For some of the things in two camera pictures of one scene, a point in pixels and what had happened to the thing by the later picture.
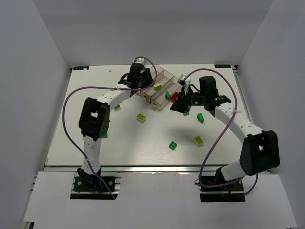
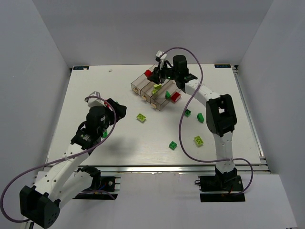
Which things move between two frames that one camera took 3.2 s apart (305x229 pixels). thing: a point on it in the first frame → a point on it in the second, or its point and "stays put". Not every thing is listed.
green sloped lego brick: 167,94 stays put
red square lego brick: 174,97 stays put
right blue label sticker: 221,66 stays put
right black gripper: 186,101 → 157,75
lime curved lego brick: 157,86 stays put
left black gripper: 145,78 → 116,109
